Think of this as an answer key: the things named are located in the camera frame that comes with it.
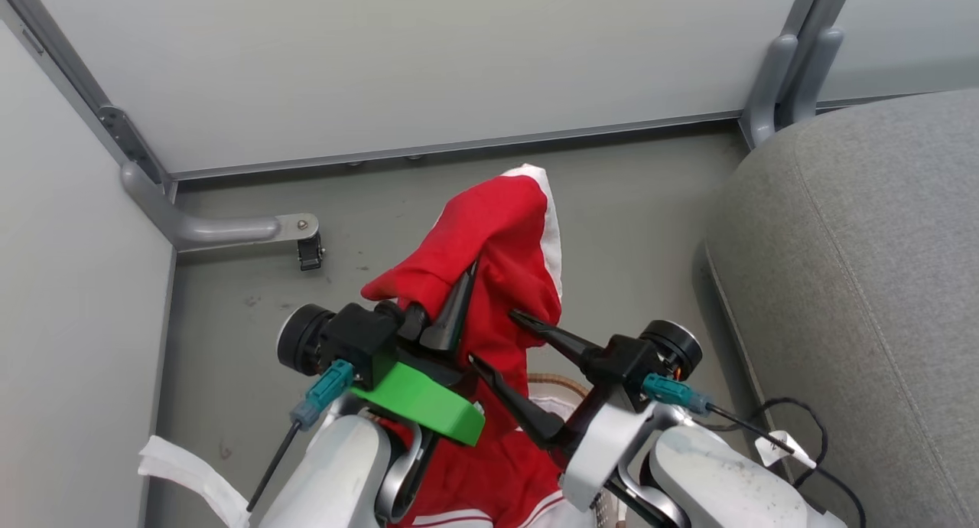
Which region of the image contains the white cloth strip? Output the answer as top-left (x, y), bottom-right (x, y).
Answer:
top-left (137, 435), bottom-right (253, 528)

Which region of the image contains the black cable teal plug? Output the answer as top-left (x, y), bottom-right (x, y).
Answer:
top-left (641, 373), bottom-right (867, 528)
top-left (246, 359), bottom-right (357, 513)

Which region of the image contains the grey metal partition post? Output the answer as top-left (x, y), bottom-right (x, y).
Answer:
top-left (737, 0), bottom-right (859, 151)

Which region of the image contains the red white-trimmed clothing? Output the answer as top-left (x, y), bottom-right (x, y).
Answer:
top-left (359, 163), bottom-right (605, 528)

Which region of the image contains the wicker laundry basket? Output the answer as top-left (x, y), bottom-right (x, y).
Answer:
top-left (525, 373), bottom-right (633, 528)

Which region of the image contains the grey metal partition foot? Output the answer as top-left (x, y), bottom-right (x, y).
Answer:
top-left (120, 161), bottom-right (320, 253)

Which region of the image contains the grey metal partition frame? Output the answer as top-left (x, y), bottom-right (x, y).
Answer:
top-left (0, 0), bottom-right (178, 201)

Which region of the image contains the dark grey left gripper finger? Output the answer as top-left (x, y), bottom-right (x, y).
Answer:
top-left (397, 301), bottom-right (430, 342)
top-left (420, 261), bottom-right (480, 354)

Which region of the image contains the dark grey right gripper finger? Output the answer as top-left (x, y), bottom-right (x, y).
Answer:
top-left (508, 309), bottom-right (606, 373)
top-left (467, 353), bottom-right (575, 449)

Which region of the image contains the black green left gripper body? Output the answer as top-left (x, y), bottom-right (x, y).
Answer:
top-left (277, 302), bottom-right (486, 447)

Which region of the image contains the black caster wheel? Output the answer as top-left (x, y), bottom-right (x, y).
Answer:
top-left (297, 233), bottom-right (326, 272)

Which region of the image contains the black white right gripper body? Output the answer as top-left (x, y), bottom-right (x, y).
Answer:
top-left (558, 320), bottom-right (704, 512)

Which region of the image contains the grey fabric sofa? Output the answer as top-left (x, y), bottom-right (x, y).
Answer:
top-left (702, 88), bottom-right (979, 528)

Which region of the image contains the white paper cable tag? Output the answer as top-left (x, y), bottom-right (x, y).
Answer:
top-left (755, 429), bottom-right (818, 470)

